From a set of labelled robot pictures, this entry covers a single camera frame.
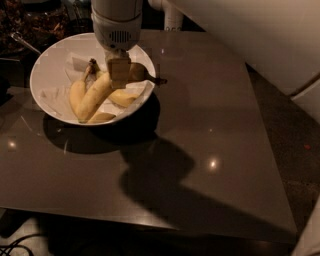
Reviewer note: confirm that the white paper bowl liner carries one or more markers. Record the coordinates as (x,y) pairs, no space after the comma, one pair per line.
(53,93)

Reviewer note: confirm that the white ceramic bowl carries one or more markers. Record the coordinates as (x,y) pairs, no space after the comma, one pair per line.
(53,58)

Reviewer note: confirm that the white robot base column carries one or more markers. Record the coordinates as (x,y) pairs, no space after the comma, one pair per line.
(173,18)

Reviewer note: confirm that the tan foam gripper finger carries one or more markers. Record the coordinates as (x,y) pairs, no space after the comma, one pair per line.
(119,72)

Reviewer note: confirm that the yellow banana bunch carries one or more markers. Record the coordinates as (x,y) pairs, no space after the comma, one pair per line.
(87,94)

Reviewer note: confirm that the metal spoon handle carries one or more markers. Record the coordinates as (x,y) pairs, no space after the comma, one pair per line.
(15,36)

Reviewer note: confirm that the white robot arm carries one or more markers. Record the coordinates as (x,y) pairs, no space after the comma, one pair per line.
(280,39)

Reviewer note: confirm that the long yellow banana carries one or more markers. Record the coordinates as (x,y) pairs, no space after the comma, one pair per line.
(139,73)

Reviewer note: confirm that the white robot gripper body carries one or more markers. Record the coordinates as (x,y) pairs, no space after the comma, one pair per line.
(116,34)

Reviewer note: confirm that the dark glass cup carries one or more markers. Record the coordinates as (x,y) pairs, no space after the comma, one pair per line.
(79,26)

